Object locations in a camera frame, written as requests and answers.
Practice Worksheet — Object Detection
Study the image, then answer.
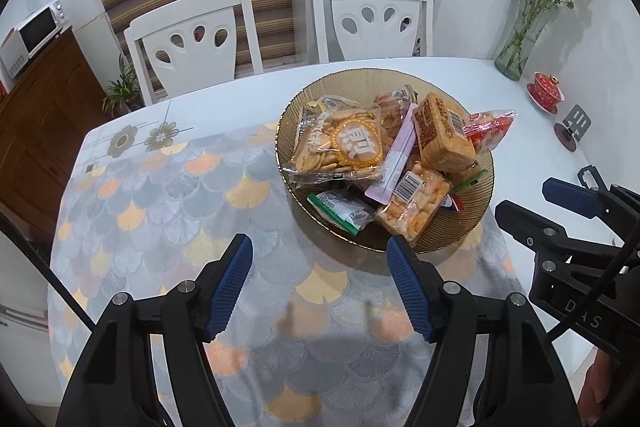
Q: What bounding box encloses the amber ribbed glass bowl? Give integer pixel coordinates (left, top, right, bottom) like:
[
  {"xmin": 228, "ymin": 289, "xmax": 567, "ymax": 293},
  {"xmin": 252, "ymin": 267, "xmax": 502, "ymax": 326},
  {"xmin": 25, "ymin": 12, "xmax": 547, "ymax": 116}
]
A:
[{"xmin": 276, "ymin": 69, "xmax": 496, "ymax": 254}]

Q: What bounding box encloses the brown biscuit packet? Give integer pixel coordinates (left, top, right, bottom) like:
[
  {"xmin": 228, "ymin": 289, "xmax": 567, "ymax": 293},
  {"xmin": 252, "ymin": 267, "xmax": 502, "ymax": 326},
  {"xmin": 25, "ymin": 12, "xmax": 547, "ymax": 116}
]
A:
[{"xmin": 412, "ymin": 93, "xmax": 477, "ymax": 172}]

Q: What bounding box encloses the green white packet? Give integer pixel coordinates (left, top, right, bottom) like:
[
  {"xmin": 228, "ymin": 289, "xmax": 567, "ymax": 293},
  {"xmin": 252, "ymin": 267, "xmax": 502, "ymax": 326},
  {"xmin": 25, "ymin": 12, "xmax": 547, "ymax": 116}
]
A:
[{"xmin": 306, "ymin": 189, "xmax": 376, "ymax": 236}]

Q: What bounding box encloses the red lidded teacup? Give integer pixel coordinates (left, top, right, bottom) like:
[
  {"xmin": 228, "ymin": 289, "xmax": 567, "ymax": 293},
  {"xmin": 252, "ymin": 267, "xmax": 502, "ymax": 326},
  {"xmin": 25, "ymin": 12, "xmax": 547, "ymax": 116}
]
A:
[{"xmin": 526, "ymin": 72, "xmax": 566, "ymax": 114}]

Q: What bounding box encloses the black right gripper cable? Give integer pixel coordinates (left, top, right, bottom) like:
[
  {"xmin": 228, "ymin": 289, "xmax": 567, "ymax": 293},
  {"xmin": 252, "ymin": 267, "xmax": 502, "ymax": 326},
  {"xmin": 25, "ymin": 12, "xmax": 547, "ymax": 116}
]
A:
[{"xmin": 547, "ymin": 242, "xmax": 640, "ymax": 343}]

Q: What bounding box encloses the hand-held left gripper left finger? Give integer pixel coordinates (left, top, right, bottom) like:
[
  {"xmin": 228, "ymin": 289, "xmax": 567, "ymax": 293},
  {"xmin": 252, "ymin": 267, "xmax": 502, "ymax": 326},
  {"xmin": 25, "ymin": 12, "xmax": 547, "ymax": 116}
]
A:
[{"xmin": 55, "ymin": 233, "xmax": 254, "ymax": 427}]

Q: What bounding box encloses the person's right hand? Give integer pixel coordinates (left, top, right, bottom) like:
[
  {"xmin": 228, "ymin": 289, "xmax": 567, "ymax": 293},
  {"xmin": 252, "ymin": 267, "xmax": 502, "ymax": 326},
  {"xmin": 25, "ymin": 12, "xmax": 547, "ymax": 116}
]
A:
[{"xmin": 586, "ymin": 349, "xmax": 612, "ymax": 413}]

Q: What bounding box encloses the pink white slim packet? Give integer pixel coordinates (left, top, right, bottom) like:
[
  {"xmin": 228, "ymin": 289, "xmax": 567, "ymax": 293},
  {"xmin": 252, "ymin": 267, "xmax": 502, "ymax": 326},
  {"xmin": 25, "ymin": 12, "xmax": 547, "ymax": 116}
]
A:
[{"xmin": 364, "ymin": 104, "xmax": 418, "ymax": 205}]

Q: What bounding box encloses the black plastic bracket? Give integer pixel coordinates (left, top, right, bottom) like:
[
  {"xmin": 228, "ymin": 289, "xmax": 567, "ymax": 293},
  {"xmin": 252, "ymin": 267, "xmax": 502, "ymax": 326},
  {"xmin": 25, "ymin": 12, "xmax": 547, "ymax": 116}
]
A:
[{"xmin": 577, "ymin": 164, "xmax": 608, "ymax": 190}]

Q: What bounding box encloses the scallop pattern tablecloth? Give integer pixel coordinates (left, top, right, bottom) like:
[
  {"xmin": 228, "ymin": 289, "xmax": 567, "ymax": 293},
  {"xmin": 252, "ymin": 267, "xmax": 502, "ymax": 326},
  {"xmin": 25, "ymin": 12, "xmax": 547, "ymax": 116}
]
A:
[{"xmin": 47, "ymin": 99, "xmax": 526, "ymax": 427}]

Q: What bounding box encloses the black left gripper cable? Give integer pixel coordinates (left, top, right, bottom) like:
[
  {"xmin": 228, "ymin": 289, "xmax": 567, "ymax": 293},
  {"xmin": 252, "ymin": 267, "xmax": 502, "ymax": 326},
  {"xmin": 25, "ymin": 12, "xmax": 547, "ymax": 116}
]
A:
[{"xmin": 0, "ymin": 212, "xmax": 96, "ymax": 330}]

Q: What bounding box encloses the rice crisp packet with barcode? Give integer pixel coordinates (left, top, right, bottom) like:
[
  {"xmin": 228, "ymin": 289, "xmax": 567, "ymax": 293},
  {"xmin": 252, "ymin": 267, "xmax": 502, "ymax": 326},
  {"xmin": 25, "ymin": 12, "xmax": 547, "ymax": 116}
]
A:
[{"xmin": 375, "ymin": 159, "xmax": 453, "ymax": 248}]

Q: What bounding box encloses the red striped sausage packet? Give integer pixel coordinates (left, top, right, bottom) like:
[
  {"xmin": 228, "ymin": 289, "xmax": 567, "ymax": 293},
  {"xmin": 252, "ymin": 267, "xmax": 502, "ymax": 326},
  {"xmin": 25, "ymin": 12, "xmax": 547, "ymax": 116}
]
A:
[{"xmin": 462, "ymin": 108, "xmax": 517, "ymax": 152}]

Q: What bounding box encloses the white microwave oven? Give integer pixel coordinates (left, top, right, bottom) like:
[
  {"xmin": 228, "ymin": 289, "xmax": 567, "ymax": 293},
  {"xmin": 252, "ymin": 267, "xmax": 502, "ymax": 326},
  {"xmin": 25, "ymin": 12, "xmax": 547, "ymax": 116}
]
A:
[{"xmin": 0, "ymin": 0, "xmax": 71, "ymax": 80}]

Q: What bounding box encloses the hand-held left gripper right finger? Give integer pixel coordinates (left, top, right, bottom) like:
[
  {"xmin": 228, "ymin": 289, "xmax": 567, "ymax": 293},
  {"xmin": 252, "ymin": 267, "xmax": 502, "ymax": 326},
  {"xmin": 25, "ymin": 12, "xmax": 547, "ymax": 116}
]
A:
[{"xmin": 386, "ymin": 234, "xmax": 583, "ymax": 427}]

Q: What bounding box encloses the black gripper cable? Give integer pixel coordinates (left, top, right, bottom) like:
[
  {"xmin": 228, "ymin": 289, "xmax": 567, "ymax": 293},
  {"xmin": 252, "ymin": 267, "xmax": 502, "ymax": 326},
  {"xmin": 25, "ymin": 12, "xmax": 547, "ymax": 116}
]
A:
[
  {"xmin": 547, "ymin": 242, "xmax": 640, "ymax": 343},
  {"xmin": 0, "ymin": 212, "xmax": 96, "ymax": 330}
]

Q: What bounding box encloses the clear glass vase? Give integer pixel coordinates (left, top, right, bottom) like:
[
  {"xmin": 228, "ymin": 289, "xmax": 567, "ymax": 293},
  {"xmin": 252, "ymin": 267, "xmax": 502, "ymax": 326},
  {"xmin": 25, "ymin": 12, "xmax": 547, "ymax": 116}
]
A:
[{"xmin": 495, "ymin": 0, "xmax": 553, "ymax": 80}]

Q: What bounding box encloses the green potted plant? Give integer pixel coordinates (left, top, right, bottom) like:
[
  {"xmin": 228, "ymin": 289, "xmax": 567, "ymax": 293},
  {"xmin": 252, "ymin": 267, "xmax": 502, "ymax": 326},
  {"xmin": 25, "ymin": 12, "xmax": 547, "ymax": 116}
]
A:
[{"xmin": 102, "ymin": 54, "xmax": 141, "ymax": 118}]

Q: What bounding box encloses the brown wooden cabinet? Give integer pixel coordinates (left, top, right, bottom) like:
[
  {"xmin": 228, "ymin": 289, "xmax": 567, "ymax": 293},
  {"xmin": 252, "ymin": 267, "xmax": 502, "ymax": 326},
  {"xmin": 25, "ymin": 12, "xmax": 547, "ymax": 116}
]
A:
[{"xmin": 0, "ymin": 29, "xmax": 108, "ymax": 238}]

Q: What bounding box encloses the grey metal phone stand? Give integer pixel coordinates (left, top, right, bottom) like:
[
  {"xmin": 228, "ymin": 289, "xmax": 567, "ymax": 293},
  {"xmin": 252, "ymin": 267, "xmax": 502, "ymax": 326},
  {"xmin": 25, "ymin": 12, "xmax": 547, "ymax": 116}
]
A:
[{"xmin": 554, "ymin": 104, "xmax": 592, "ymax": 151}]

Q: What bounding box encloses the round cracker packet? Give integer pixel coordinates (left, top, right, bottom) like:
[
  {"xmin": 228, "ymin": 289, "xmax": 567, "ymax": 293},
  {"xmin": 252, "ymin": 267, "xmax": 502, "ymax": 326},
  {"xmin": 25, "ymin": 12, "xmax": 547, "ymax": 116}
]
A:
[{"xmin": 281, "ymin": 94, "xmax": 391, "ymax": 190}]

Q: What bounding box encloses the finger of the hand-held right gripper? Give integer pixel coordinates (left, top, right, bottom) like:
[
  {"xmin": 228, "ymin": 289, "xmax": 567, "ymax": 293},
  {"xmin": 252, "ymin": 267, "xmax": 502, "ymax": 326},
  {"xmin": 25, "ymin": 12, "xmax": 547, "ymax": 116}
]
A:
[
  {"xmin": 542, "ymin": 177, "xmax": 640, "ymax": 248},
  {"xmin": 495, "ymin": 200, "xmax": 574, "ymax": 258}
]

